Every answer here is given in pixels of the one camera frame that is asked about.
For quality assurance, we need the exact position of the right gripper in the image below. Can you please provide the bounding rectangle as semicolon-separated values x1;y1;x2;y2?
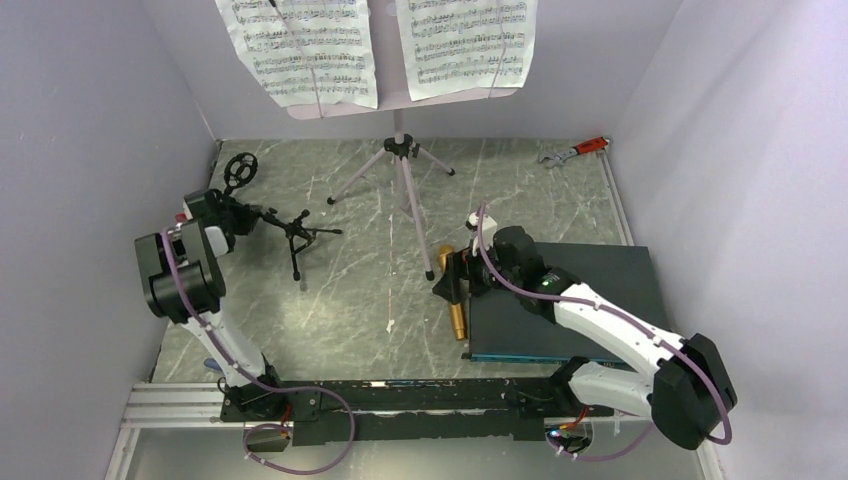
433;235;521;304

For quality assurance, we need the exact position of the gold microphone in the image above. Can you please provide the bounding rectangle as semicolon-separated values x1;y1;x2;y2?
437;245;468;341

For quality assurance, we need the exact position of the black microphone stand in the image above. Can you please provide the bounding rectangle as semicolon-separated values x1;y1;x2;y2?
216;152;343;282

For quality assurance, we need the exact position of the sheet music page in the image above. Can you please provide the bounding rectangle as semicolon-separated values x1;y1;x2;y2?
395;0;539;101
216;0;378;109

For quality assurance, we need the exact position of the lilac music stand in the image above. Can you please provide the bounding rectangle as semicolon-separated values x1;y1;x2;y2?
261;0;525;282

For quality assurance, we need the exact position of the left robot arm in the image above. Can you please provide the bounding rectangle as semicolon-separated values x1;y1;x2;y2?
134;189;288;420

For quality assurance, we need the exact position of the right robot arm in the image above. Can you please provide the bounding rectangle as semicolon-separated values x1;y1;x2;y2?
432;215;738;450

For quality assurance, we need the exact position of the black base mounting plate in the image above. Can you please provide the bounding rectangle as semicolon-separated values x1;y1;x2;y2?
220;377;611;446

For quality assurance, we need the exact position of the blue pen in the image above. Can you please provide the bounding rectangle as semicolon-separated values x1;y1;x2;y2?
203;358;222;372

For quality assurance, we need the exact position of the dark blue flat box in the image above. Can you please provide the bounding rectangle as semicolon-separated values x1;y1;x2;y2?
462;241;684;366

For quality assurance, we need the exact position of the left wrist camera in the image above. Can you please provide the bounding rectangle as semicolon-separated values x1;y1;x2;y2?
174;201;193;226

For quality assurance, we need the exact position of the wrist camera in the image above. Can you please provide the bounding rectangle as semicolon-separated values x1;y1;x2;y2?
174;201;193;226
466;212;498;256

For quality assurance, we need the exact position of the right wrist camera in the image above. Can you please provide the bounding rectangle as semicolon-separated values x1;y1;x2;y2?
466;212;498;256

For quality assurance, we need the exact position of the orange handled adjustable wrench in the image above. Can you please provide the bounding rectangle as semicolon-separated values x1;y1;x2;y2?
537;136;612;169

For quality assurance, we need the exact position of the aluminium frame rail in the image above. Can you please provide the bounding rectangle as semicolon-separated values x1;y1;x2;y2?
120;376;702;429

